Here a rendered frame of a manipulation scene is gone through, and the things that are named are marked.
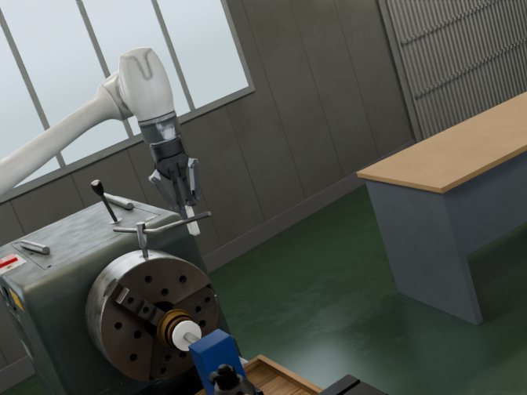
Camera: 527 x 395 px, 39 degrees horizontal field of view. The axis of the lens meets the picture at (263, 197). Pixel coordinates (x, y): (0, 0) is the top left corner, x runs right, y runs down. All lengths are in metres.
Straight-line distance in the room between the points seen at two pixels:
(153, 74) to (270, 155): 3.77
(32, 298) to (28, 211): 2.72
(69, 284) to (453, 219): 1.93
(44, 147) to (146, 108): 0.24
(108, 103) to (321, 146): 3.98
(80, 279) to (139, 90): 0.55
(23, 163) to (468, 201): 2.27
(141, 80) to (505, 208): 2.31
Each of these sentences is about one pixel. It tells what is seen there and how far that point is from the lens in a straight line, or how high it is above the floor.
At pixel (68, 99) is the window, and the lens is 4.69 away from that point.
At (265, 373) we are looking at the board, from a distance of 1.88.
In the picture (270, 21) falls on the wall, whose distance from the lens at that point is 5.46.
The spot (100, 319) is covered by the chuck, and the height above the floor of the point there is 1.16.
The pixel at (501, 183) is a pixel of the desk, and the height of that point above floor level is 0.56.
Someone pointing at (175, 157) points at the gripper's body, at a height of 1.46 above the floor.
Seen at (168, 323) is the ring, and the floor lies 1.11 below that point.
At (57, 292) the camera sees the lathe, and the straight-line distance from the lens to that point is 1.94.
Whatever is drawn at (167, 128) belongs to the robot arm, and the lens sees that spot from 1.68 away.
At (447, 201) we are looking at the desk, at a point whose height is 0.62.
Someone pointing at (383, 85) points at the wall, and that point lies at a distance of 6.11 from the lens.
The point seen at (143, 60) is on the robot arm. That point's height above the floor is 1.69.
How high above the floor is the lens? 1.79
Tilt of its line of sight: 16 degrees down
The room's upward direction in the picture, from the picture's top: 19 degrees counter-clockwise
